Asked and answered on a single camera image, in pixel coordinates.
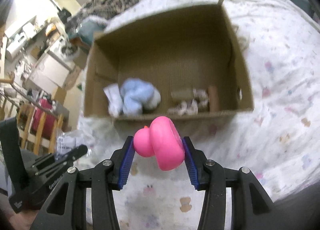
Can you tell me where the pink rubber duck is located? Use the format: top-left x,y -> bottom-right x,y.
133,116 -> 185,171

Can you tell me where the brown cardboard tube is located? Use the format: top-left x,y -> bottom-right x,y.
207,85 -> 220,112

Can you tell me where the beige lace scrunchie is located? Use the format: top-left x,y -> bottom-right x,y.
168,88 -> 209,116

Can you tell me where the light blue plush toy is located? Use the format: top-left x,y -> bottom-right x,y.
120,78 -> 161,116

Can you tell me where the person's left hand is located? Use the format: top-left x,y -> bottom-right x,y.
1,189 -> 39,229

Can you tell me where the wooden chair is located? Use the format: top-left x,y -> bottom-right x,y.
1,99 -> 63,155

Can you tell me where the clear plastic label bag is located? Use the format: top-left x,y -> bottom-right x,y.
55,130 -> 94,156

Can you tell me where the red bag on chair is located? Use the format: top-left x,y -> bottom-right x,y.
31,98 -> 57,141

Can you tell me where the white washing machine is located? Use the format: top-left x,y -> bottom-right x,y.
48,36 -> 82,72

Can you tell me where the teal pillow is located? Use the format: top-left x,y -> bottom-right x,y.
68,15 -> 110,46

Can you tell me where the brown cardboard box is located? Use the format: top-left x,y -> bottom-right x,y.
83,0 -> 254,121

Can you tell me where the knitted patterned blanket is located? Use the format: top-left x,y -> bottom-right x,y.
65,0 -> 141,33

